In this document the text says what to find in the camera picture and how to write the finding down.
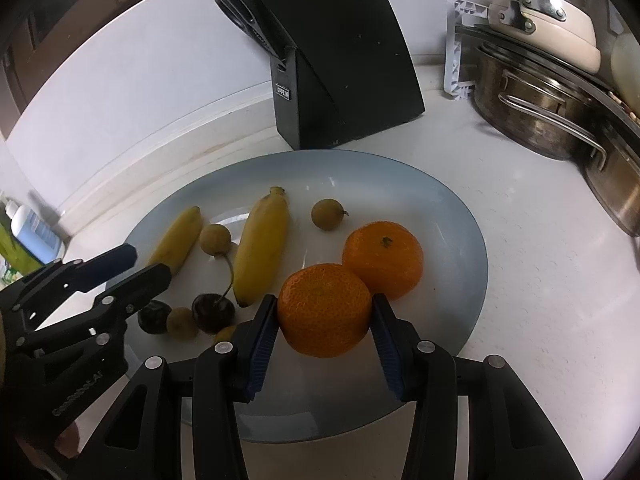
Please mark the white pump bottle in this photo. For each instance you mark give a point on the white pump bottle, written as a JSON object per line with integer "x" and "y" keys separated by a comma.
{"x": 37, "y": 232}

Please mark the person's left hand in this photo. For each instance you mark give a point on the person's left hand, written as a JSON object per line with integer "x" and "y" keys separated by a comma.
{"x": 67, "y": 440}

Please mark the woven beaded trivet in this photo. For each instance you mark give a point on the woven beaded trivet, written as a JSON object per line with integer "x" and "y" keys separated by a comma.
{"x": 630, "y": 107}

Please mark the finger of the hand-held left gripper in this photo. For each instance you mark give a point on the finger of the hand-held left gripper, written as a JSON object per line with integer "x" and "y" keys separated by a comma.
{"x": 115, "y": 260}
{"x": 145, "y": 280}

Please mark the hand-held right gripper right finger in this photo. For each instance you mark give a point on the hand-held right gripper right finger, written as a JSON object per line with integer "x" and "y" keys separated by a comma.
{"x": 387, "y": 350}

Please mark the black kitchen scissors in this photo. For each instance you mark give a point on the black kitchen scissors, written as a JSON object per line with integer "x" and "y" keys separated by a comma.
{"x": 245, "y": 10}

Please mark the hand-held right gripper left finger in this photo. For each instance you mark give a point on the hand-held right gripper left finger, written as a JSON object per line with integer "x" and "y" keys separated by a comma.
{"x": 260, "y": 345}

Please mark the cream shallow pan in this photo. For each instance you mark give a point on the cream shallow pan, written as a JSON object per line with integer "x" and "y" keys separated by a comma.
{"x": 560, "y": 30}

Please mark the green dish soap bottle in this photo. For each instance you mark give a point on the green dish soap bottle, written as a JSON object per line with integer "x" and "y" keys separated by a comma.
{"x": 17, "y": 252}

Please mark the dark red cherry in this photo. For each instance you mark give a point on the dark red cherry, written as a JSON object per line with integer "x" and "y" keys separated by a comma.
{"x": 212, "y": 314}
{"x": 155, "y": 317}

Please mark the grey and white pot rack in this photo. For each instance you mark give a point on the grey and white pot rack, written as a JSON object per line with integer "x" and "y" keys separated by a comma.
{"x": 457, "y": 50}

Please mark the orange mandarin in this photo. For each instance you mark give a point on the orange mandarin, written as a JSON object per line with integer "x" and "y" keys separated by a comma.
{"x": 384, "y": 260}
{"x": 325, "y": 310}

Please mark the tan longan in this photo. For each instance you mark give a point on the tan longan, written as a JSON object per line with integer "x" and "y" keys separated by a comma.
{"x": 226, "y": 333}
{"x": 327, "y": 215}
{"x": 215, "y": 239}
{"x": 181, "y": 322}

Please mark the steel stock pot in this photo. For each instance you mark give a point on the steel stock pot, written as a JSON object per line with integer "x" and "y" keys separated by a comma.
{"x": 617, "y": 190}

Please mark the black knife block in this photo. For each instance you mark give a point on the black knife block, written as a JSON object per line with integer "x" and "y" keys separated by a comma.
{"x": 350, "y": 50}

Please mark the yellow banana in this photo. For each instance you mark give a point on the yellow banana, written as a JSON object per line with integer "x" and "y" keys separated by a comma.
{"x": 177, "y": 237}
{"x": 262, "y": 245}

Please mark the light blue oval plate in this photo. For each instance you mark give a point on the light blue oval plate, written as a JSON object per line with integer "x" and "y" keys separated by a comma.
{"x": 440, "y": 270}

